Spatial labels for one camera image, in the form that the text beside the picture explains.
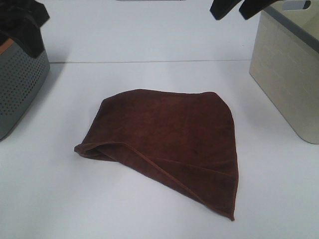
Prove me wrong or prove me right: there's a beige bin grey rim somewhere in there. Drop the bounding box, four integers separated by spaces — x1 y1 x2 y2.
249 0 319 144

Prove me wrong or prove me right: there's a brown towel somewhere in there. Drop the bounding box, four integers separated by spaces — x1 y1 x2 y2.
74 89 239 220

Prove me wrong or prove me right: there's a grey perforated basket orange rim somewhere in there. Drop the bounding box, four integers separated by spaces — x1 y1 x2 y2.
0 39 50 140

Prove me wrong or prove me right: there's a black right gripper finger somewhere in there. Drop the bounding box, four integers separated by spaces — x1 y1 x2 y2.
239 0 278 20
210 0 241 20

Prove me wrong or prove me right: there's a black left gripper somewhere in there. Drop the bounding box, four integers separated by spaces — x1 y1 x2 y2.
0 0 50 58

